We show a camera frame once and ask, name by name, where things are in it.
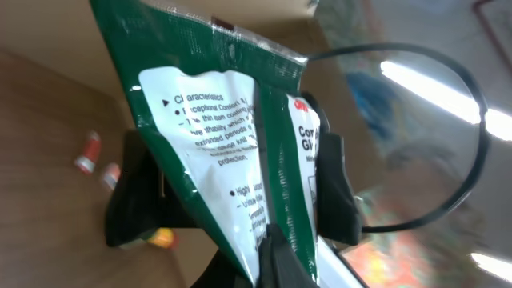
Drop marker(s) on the green 3M gloves packet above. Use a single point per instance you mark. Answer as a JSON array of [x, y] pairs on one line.
[[157, 47]]

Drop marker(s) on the red toothpaste tube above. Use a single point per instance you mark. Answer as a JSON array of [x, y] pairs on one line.
[[87, 160]]

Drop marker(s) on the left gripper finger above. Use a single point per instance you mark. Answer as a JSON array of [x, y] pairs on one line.
[[279, 267]]

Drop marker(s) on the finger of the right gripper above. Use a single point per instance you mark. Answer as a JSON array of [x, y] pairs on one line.
[[143, 202], [338, 217]]

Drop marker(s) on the red sauce bottle green cap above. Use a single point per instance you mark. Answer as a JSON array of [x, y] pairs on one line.
[[162, 237]]

